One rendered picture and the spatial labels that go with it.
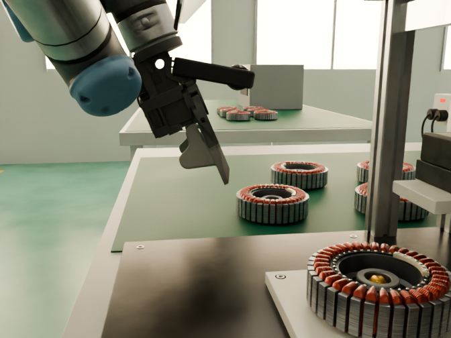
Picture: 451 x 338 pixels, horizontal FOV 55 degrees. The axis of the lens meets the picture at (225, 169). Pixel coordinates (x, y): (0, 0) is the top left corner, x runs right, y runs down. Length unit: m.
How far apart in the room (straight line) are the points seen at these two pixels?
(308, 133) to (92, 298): 1.37
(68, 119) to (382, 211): 4.51
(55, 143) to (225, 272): 4.59
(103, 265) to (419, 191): 0.35
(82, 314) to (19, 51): 4.64
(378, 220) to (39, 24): 0.43
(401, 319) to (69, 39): 0.36
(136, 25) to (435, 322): 0.47
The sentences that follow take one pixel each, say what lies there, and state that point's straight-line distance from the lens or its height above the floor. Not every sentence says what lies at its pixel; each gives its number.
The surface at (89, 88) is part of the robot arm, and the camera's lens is 0.47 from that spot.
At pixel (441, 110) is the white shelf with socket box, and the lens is 1.39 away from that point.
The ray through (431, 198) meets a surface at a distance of 0.34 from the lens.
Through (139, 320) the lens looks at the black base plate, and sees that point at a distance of 0.38.
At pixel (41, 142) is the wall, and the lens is 5.02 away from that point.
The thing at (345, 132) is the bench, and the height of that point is 0.73.
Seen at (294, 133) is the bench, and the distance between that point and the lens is 1.72.
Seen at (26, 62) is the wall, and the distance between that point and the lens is 4.99.
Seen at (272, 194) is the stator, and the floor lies 0.77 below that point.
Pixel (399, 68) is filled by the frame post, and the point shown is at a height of 0.97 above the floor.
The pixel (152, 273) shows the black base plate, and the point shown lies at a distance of 0.45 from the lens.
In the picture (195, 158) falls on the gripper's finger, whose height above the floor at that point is 0.86.
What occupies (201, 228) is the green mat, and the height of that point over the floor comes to 0.75.
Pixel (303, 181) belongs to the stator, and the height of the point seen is 0.77.
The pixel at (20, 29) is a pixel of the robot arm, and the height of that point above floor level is 1.02.
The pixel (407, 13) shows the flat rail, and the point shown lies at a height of 1.03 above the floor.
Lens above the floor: 0.97
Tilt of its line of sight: 13 degrees down
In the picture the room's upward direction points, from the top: straight up
